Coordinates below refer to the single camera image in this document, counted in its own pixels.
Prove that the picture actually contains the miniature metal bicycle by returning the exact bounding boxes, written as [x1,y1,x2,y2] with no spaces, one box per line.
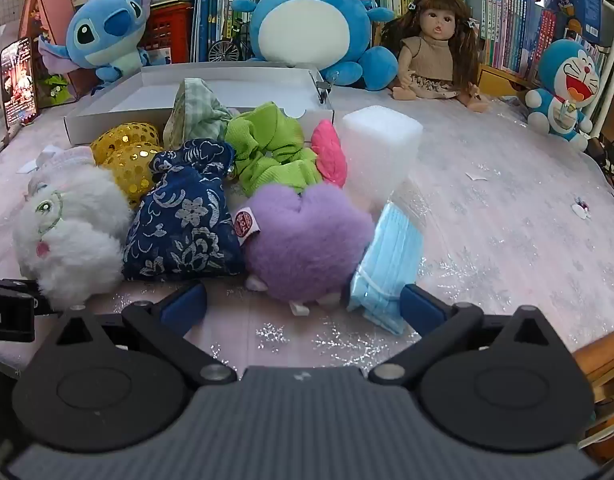
[207,17,250,63]

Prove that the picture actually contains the yellow wooden drawer box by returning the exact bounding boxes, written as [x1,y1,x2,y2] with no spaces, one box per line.
[478,63,538,98]

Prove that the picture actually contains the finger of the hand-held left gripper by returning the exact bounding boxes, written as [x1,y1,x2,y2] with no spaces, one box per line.
[0,277,54,314]

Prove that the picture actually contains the blue printed carton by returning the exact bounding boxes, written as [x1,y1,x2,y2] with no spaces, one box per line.
[542,0,603,46]

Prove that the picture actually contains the round blue mouse plush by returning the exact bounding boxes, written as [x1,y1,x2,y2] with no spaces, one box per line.
[231,0,399,92]

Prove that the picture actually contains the pink snowflake tablecloth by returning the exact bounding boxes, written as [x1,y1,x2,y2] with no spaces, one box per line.
[0,95,614,386]

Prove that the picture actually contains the white foam block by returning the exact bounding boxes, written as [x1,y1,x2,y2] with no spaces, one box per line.
[334,105,423,211]

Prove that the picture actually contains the white fluffy plush toy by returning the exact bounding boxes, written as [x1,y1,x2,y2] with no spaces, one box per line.
[12,145,135,311]

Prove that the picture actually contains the navy floral cloth pouch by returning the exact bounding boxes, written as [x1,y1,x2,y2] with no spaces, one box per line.
[122,138,245,282]

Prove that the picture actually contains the pink scrunchie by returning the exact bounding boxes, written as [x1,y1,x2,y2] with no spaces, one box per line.
[311,119,348,189]

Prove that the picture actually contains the black cables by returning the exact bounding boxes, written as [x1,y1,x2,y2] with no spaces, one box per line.
[587,135,614,181]

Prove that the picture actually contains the pack of blue face masks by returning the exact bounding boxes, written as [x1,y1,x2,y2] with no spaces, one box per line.
[346,203,424,336]

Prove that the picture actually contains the green checked cloth bag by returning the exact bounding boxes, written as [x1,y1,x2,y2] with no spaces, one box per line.
[163,77,234,151]

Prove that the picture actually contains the black binder clip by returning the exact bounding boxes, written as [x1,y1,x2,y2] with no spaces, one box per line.
[314,72,338,106]

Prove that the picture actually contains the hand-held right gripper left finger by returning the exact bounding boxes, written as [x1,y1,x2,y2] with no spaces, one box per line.
[41,280,238,387]

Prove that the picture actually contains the row of upright books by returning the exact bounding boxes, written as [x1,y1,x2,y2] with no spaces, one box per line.
[189,0,613,78]

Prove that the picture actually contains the brown wooden furniture piece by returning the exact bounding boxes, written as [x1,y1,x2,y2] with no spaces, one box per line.
[572,325,614,461]

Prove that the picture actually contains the white cardboard box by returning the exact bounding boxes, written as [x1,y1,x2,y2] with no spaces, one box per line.
[64,66,334,146]

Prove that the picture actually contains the blue alien plush toy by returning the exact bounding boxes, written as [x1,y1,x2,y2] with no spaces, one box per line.
[38,0,155,86]

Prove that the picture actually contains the smartphone with lit screen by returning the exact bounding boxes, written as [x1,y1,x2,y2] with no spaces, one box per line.
[0,37,39,130]

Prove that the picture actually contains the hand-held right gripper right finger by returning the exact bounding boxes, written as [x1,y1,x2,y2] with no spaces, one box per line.
[368,283,571,387]

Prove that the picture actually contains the blue robot cat plush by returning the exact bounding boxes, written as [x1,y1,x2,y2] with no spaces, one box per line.
[524,39,602,153]

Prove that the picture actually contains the purple plush toy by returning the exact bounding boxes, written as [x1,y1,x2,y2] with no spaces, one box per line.
[234,182,375,317]

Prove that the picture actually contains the brown-haired baby doll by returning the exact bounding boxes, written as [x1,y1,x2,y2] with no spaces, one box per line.
[380,0,490,113]

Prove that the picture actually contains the small wooden stick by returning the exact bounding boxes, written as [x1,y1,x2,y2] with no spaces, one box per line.
[0,125,22,171]

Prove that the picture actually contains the pink house-shaped box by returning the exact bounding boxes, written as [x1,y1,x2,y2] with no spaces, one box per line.
[18,0,98,109]

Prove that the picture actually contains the grey grid board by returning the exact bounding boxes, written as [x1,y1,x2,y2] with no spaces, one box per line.
[0,0,25,28]

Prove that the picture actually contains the lime green scrunchie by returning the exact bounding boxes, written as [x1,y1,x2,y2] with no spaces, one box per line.
[224,102,323,196]

